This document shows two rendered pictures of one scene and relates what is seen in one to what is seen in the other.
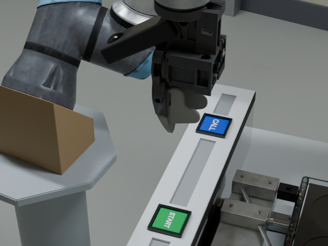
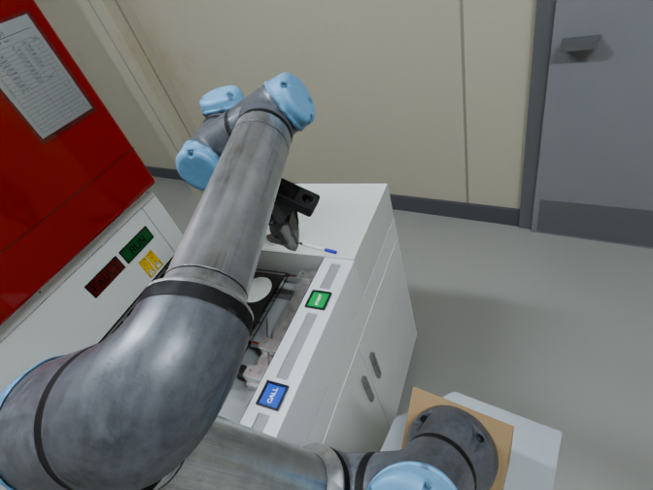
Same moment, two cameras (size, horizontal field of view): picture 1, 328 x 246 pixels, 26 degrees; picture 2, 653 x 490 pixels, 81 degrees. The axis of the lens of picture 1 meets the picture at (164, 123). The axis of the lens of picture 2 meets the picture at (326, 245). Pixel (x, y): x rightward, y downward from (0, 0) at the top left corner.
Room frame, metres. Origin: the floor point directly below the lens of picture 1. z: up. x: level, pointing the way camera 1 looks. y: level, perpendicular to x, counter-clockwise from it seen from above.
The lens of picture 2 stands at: (1.42, 0.25, 1.69)
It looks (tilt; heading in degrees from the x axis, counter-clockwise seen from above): 40 degrees down; 197
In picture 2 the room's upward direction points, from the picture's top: 20 degrees counter-clockwise
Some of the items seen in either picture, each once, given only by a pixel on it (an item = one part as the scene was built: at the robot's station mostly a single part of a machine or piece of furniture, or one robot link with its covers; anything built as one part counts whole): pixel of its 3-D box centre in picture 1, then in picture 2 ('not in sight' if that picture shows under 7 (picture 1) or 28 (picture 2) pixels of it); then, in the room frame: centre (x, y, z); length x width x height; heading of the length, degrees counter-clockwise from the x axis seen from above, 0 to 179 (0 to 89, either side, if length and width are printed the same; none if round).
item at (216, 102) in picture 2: not in sight; (231, 123); (0.80, -0.02, 1.46); 0.09 x 0.08 x 0.11; 173
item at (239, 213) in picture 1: (244, 214); (275, 347); (0.88, -0.14, 0.89); 0.08 x 0.03 x 0.03; 71
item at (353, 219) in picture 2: not in sight; (292, 229); (0.40, -0.15, 0.89); 0.62 x 0.35 x 0.14; 71
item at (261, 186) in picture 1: (255, 184); (260, 375); (0.96, -0.17, 0.89); 0.08 x 0.03 x 0.03; 71
